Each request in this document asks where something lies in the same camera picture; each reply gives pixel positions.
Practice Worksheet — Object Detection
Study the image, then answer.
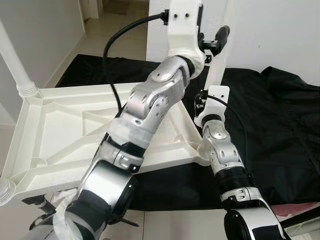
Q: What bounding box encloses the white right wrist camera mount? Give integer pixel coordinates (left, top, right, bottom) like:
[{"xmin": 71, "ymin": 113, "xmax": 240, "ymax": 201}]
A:
[{"xmin": 194, "ymin": 85, "xmax": 231, "ymax": 128}]

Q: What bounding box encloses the pink cushion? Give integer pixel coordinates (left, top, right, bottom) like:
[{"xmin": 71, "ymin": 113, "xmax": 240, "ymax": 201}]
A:
[{"xmin": 272, "ymin": 202, "xmax": 320, "ymax": 216}]

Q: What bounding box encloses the black stand leg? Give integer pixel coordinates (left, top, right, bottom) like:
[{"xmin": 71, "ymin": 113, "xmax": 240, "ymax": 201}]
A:
[{"xmin": 22, "ymin": 195, "xmax": 51, "ymax": 213}]

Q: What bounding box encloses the white plastic table top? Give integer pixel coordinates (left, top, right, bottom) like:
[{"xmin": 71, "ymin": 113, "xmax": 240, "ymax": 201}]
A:
[{"xmin": 0, "ymin": 82, "xmax": 211, "ymax": 208}]

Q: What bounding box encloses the black pole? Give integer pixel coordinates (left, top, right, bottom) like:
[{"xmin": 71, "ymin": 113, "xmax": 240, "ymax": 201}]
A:
[{"xmin": 280, "ymin": 207, "xmax": 320, "ymax": 231}]

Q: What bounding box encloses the black cloth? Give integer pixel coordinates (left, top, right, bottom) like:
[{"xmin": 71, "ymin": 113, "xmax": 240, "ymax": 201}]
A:
[{"xmin": 55, "ymin": 54, "xmax": 320, "ymax": 211}]

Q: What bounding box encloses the white door frame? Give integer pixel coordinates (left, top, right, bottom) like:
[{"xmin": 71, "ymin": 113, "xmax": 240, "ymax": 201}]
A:
[{"xmin": 80, "ymin": 0, "xmax": 103, "ymax": 20}]

